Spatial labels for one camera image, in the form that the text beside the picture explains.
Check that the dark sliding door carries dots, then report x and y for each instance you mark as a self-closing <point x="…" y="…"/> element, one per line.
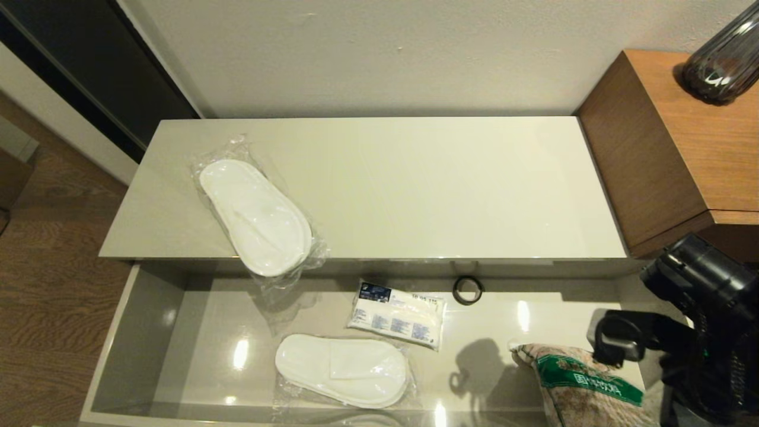
<point x="89" y="65"/>

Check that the dark ribbed glass vase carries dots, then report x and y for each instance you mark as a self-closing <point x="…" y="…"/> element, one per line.
<point x="720" y="65"/>

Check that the white slippers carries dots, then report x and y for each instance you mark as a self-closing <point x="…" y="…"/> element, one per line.
<point x="344" y="369"/>
<point x="255" y="219"/>

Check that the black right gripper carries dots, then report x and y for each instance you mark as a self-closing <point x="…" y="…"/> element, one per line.
<point x="640" y="338"/>

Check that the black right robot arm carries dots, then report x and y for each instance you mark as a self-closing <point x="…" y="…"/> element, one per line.
<point x="717" y="356"/>

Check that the green printed snack bag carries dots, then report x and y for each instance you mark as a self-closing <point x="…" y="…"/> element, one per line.
<point x="581" y="391"/>

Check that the black tape roll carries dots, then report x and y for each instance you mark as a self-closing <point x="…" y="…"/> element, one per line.
<point x="455" y="290"/>

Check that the glossy white drawer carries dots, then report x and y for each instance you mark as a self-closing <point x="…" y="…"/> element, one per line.
<point x="356" y="308"/>

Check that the glossy white low cabinet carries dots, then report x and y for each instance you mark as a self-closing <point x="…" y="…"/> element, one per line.
<point x="415" y="190"/>

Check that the brown wooden side cabinet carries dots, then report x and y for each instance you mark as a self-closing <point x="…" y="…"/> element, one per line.
<point x="670" y="154"/>

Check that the brown box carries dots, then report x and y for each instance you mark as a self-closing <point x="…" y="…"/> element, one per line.
<point x="10" y="178"/>

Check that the white wipes pack blue label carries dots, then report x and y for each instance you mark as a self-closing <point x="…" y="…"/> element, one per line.
<point x="397" y="316"/>

